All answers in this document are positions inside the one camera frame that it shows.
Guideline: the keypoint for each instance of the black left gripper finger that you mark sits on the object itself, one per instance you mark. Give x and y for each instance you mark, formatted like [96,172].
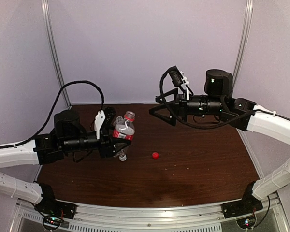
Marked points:
[108,130]
[120,147]

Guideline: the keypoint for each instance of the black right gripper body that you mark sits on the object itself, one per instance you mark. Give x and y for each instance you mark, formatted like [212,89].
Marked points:
[181,107]

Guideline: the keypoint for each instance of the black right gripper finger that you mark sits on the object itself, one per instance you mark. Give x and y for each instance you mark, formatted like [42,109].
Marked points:
[161,112]
[169,96]

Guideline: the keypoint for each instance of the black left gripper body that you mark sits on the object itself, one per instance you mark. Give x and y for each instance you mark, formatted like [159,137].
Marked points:
[104,147]

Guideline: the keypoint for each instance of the clear plastic bottle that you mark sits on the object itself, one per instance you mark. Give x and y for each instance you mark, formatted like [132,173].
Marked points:
[119,121]

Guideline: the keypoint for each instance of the white bottle cap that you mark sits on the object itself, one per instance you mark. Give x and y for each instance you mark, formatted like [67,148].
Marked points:
[123,157]

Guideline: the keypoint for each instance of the red label soda bottle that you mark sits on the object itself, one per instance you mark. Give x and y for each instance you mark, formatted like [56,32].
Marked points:
[127,130]

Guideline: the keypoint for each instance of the red soda bottle cap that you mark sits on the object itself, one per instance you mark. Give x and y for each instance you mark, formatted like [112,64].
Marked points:
[155,155]

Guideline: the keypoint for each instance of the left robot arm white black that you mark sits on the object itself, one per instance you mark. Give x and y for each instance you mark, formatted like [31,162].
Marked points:
[67,136]

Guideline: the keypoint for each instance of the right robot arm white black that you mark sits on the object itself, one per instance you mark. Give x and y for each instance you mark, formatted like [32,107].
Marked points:
[217,108]

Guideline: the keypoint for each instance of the left round circuit board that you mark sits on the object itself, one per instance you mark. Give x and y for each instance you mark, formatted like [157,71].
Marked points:
[51,222]

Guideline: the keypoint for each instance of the round circuit board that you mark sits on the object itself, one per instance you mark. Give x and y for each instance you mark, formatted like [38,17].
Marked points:
[247,222]
[51,222]

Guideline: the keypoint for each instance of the right round circuit board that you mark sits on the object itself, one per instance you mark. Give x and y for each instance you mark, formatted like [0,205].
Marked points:
[247,222]

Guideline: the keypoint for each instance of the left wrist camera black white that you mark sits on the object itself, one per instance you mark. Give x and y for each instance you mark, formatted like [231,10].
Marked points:
[103,119]

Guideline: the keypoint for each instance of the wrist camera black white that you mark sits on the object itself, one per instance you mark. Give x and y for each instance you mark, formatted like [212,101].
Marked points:
[103,119]
[180,80]

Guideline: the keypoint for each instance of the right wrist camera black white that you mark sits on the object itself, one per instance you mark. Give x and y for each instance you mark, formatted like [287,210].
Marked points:
[180,80]

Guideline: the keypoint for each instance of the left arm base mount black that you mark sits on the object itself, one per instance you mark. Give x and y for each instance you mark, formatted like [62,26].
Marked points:
[56,208]

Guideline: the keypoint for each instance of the right aluminium frame post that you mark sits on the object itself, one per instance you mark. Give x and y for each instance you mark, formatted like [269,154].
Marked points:
[248,14]

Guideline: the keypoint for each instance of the aluminium frame post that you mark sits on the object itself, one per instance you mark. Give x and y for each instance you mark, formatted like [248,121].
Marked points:
[51,41]
[248,14]

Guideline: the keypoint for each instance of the aluminium front rail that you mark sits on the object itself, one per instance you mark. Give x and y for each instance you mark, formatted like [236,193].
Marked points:
[197,218]

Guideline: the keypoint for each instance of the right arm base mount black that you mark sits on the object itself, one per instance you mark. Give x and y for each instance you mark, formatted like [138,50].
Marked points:
[240,207]

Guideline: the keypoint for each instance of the left aluminium frame post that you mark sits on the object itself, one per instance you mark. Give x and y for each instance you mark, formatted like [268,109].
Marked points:
[51,41]

